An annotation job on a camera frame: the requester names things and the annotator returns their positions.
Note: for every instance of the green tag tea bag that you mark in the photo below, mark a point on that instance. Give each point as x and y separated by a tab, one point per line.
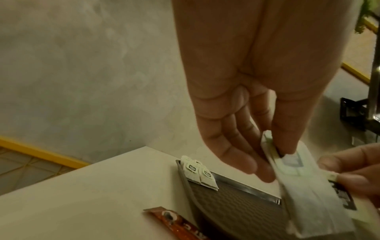
311	199
344	196

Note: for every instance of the person's right hand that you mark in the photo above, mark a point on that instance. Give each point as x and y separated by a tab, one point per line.
362	168

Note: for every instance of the neat rows of tea bags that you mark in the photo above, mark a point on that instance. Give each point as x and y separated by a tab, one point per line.
199	173

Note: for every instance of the pile of red Nescafe sachets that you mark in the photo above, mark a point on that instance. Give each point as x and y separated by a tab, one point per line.
175	222

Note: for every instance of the hanging green plant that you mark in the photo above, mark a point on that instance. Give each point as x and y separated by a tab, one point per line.
366	14

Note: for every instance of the black metal bracket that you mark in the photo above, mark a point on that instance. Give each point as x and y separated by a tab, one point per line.
353	112

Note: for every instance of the person's left hand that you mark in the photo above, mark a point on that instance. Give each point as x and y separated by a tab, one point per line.
252	46

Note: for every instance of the brown plastic tray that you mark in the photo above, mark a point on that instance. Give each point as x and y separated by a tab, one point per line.
237	211

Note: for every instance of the yellow wall trim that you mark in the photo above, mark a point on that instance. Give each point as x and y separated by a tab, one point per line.
372	25

